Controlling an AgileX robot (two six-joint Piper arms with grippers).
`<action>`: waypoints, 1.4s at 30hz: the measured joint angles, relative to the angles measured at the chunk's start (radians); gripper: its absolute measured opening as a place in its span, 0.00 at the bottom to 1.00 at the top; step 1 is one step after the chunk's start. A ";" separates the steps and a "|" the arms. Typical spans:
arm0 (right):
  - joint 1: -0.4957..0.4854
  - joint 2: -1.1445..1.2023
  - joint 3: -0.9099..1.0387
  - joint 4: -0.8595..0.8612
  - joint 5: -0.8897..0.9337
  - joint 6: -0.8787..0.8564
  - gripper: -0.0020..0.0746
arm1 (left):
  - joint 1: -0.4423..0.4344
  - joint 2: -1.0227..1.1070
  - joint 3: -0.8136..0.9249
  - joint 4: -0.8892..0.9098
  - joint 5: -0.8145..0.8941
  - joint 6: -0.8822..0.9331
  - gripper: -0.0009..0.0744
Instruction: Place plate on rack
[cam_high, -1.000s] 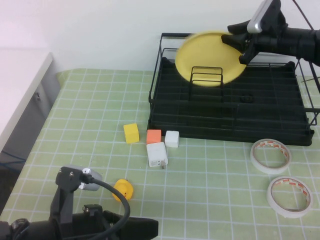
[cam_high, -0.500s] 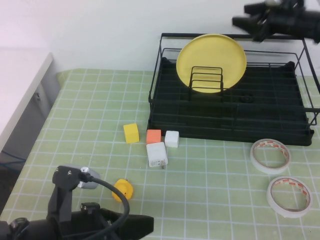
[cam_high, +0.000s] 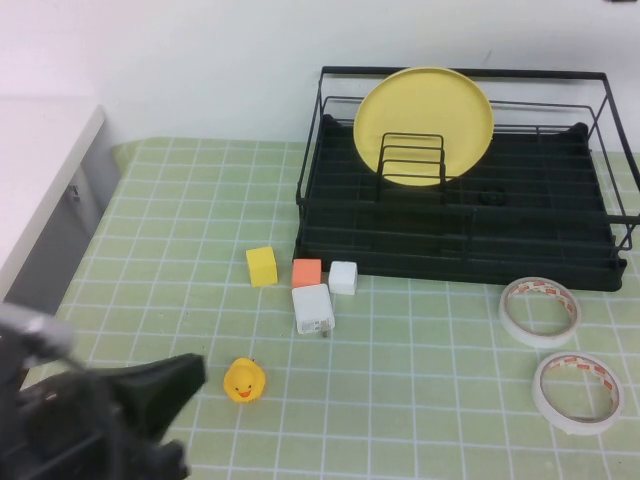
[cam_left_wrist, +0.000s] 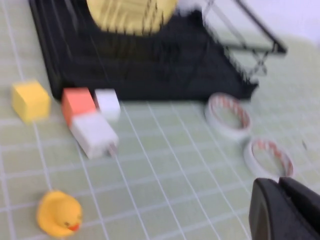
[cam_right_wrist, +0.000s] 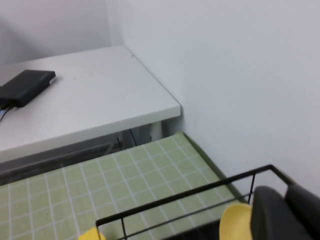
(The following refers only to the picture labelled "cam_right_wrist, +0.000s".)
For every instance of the green checked tablecloth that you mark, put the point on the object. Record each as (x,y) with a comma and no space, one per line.
(150,170)

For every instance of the black hub box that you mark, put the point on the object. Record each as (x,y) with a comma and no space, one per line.
(27,86)

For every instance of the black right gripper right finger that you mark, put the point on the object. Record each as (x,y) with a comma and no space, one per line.
(308,210)

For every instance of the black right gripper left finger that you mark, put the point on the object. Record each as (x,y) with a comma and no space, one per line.
(270,217)

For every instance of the yellow cube block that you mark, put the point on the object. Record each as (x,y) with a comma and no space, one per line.
(92,235)

